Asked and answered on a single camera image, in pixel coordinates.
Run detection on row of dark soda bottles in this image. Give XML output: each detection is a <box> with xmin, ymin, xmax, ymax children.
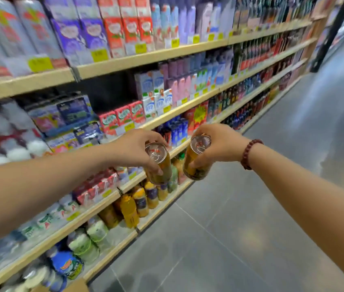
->
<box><xmin>206</xmin><ymin>55</ymin><xmax>295</xmax><ymax>121</ymax></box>

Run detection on row of red white cartons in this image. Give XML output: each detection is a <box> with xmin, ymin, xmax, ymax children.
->
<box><xmin>97</xmin><ymin>0</ymin><xmax>156</xmax><ymax>59</ymax></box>

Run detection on row of purple drink cartons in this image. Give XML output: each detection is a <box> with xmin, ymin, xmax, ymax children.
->
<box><xmin>42</xmin><ymin>0</ymin><xmax>112</xmax><ymax>67</ymax></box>

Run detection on group of blue white milk cartons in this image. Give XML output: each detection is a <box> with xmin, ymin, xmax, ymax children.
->
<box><xmin>134</xmin><ymin>69</ymin><xmax>174</xmax><ymax>119</ymax></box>

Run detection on black metal pillar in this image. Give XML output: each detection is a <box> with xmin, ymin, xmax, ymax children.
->
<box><xmin>310</xmin><ymin>0</ymin><xmax>344</xmax><ymax>74</ymax></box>

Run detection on blue wrapped bottle pack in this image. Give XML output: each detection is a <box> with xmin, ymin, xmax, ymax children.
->
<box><xmin>50</xmin><ymin>250</ymin><xmax>85</xmax><ymax>281</ymax></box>

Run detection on stack of blue multipack boxes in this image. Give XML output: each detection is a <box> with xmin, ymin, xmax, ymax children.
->
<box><xmin>25</xmin><ymin>93</ymin><xmax>105</xmax><ymax>153</ymax></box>

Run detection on red yellow-print boxes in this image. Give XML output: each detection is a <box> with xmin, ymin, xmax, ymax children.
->
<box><xmin>185</xmin><ymin>101</ymin><xmax>210</xmax><ymax>135</ymax></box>

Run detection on row of small red packs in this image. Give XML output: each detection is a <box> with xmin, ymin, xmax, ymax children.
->
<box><xmin>72</xmin><ymin>168</ymin><xmax>120</xmax><ymax>206</ymax></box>

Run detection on group of green white bottles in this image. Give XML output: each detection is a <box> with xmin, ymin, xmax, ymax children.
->
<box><xmin>66</xmin><ymin>215</ymin><xmax>110</xmax><ymax>265</ymax></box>

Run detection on row of yellow price labels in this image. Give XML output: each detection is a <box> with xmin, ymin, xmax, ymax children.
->
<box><xmin>27</xmin><ymin>26</ymin><xmax>253</xmax><ymax>222</ymax></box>

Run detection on person's right hand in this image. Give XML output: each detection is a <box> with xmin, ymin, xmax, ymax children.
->
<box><xmin>190</xmin><ymin>123</ymin><xmax>250</xmax><ymax>170</ymax></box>

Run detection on row of orange juice bottles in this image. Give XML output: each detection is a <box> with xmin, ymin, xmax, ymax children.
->
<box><xmin>98</xmin><ymin>152</ymin><xmax>188</xmax><ymax>230</ymax></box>

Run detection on row of red-capped dark bottles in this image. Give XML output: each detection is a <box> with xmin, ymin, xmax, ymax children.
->
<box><xmin>231</xmin><ymin>27</ymin><xmax>308</xmax><ymax>76</ymax></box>

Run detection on small red drink carton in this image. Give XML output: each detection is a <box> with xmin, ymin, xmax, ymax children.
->
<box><xmin>98</xmin><ymin>111</ymin><xmax>120</xmax><ymax>138</ymax></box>
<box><xmin>129</xmin><ymin>100</ymin><xmax>147</xmax><ymax>125</ymax></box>
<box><xmin>115</xmin><ymin>105</ymin><xmax>135</xmax><ymax>132</ymax></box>

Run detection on row of blue cans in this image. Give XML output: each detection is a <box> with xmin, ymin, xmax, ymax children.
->
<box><xmin>156</xmin><ymin>116</ymin><xmax>190</xmax><ymax>147</ymax></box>

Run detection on person's left hand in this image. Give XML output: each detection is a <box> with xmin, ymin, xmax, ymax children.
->
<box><xmin>109</xmin><ymin>129</ymin><xmax>168</xmax><ymax>177</ymax></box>

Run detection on person's right forearm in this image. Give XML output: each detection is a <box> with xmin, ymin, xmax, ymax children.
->
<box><xmin>247</xmin><ymin>143</ymin><xmax>344</xmax><ymax>291</ymax></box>

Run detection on row of pink purple cartons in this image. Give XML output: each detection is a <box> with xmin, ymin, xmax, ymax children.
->
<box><xmin>159</xmin><ymin>48</ymin><xmax>235</xmax><ymax>106</ymax></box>

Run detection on row of dark glass bottles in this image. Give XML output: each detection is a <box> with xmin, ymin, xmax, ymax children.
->
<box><xmin>233</xmin><ymin>0</ymin><xmax>317</xmax><ymax>32</ymax></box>

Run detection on pack of white-capped bottles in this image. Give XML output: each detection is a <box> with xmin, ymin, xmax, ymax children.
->
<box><xmin>0</xmin><ymin>99</ymin><xmax>52</xmax><ymax>168</ymax></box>

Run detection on dark red bead bracelet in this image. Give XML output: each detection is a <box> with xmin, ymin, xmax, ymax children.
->
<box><xmin>240</xmin><ymin>139</ymin><xmax>264</xmax><ymax>171</ymax></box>

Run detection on person's left forearm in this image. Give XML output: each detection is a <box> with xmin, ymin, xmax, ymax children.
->
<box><xmin>0</xmin><ymin>142</ymin><xmax>114</xmax><ymax>250</ymax></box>

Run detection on golden drink can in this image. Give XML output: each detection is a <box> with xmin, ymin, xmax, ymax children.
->
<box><xmin>143</xmin><ymin>142</ymin><xmax>173</xmax><ymax>185</ymax></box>
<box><xmin>182</xmin><ymin>134</ymin><xmax>213</xmax><ymax>181</ymax></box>

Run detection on row of dark sauce bottles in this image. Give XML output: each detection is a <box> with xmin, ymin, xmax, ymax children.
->
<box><xmin>222</xmin><ymin>83</ymin><xmax>282</xmax><ymax>132</ymax></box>

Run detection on wooden store shelving unit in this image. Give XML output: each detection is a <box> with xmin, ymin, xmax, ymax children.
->
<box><xmin>0</xmin><ymin>15</ymin><xmax>341</xmax><ymax>292</ymax></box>

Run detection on row of white green-print bottles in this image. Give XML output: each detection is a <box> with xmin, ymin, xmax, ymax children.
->
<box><xmin>15</xmin><ymin>194</ymin><xmax>80</xmax><ymax>242</ymax></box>

